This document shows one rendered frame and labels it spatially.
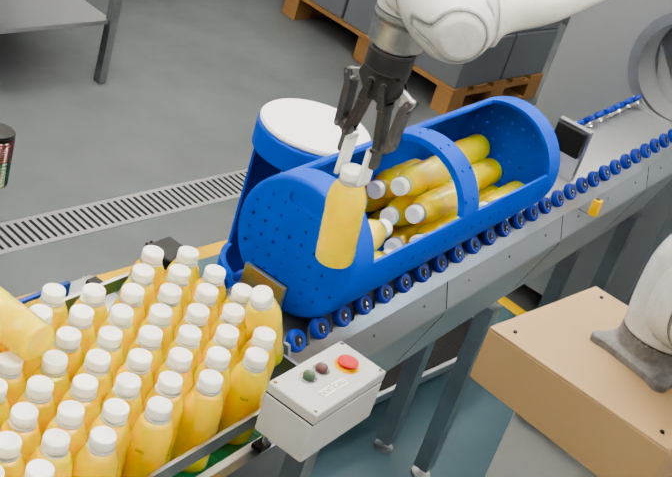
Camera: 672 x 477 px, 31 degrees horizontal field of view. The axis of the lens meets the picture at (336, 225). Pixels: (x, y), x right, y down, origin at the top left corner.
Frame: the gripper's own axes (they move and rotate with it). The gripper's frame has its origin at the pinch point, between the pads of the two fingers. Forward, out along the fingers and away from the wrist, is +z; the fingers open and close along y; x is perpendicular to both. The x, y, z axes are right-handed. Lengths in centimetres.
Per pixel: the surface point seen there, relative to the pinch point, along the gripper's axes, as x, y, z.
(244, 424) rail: 16.5, -4.2, 44.7
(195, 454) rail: 29, -4, 45
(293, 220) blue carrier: -17.5, 18.5, 27.5
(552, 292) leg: -212, 24, 120
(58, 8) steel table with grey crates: -187, 258, 113
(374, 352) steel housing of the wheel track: -39, 3, 58
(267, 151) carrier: -61, 57, 44
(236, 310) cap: 6.4, 10.0, 34.1
